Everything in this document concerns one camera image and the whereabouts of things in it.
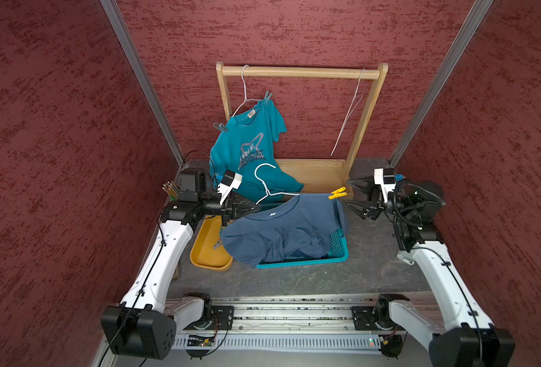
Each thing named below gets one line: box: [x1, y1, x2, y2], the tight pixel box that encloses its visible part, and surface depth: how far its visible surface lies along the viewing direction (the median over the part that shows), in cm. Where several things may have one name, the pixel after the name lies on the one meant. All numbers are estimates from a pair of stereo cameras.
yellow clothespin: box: [328, 186, 348, 200], surface depth 67 cm
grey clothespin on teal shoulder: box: [212, 121, 229, 133], surface depth 71 cm
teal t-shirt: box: [209, 97, 305, 210], surface depth 85 cm
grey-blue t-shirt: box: [221, 192, 348, 268], surface depth 77 cm
